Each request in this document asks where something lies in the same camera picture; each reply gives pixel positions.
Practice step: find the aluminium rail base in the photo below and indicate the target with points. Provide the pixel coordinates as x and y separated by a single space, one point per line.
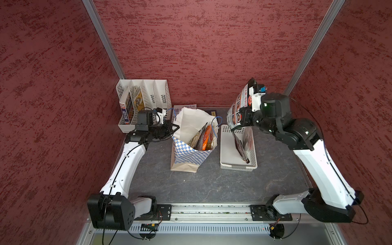
221 218

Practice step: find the blue white book in rack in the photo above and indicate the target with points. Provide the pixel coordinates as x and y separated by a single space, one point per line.
126 106

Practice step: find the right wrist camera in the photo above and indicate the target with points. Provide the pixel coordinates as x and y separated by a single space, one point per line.
256 92

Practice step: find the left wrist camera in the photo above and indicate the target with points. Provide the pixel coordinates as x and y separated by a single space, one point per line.
160 115

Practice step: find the yellow magazine in rack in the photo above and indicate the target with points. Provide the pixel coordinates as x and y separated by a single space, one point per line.
138 100

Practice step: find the white file organizer rack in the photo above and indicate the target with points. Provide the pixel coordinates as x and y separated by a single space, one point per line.
155 94

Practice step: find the white blue checkered paper bag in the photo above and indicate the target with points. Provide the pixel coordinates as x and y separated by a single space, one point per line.
184 158

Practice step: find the black red condiment packet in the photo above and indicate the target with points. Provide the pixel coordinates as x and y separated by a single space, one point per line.
233 115

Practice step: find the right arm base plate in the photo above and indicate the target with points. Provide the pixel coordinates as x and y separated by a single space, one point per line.
268 214

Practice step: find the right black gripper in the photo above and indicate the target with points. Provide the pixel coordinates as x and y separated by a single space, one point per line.
246 112

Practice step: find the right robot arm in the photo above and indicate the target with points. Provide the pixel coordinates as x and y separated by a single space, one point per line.
333 199

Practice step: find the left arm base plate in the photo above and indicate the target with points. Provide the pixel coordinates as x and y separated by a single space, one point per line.
163 213

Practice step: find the white booklet with text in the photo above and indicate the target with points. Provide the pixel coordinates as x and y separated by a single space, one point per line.
180 107

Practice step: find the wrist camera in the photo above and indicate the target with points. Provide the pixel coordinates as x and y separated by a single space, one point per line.
256 92
160 115

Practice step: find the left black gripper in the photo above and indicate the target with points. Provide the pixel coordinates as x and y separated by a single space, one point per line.
167 125

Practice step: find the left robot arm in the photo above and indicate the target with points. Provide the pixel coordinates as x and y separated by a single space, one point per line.
111 209

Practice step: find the white plastic tray basket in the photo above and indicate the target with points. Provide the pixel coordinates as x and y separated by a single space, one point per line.
237 149

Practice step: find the orange condiment packet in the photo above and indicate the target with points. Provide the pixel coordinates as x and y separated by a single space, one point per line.
206 143

